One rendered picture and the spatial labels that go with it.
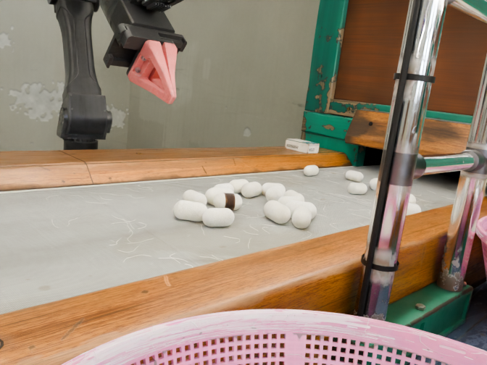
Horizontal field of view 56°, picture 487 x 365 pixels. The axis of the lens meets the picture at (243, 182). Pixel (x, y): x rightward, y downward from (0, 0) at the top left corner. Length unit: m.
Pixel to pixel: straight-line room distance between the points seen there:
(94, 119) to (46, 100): 1.78
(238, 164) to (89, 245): 0.40
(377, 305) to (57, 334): 0.22
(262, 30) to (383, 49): 1.24
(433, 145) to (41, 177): 0.63
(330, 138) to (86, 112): 0.51
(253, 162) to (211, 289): 0.52
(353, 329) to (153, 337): 0.10
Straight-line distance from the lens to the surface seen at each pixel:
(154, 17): 0.67
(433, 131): 0.87
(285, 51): 2.09
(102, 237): 0.42
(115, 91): 2.86
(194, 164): 0.70
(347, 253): 0.37
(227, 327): 0.24
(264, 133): 2.13
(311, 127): 1.07
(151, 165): 0.65
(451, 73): 0.93
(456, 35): 0.94
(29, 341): 0.23
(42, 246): 0.40
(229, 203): 0.52
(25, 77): 2.61
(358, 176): 0.81
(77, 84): 0.90
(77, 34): 0.95
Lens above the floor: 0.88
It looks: 12 degrees down
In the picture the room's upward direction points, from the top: 7 degrees clockwise
